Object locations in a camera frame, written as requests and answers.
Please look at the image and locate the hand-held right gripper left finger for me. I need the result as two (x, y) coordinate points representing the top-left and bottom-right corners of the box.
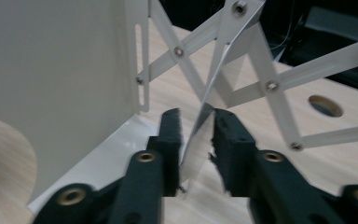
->
(108, 107), (185, 224)

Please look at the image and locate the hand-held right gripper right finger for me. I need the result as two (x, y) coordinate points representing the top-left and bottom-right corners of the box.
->
(211, 108), (344, 224)

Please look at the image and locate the white expandable metal rack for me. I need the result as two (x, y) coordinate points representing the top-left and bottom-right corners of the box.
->
(0, 0), (358, 216)

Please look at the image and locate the black folding chair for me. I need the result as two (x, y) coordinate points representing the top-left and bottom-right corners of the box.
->
(304, 6), (358, 42)

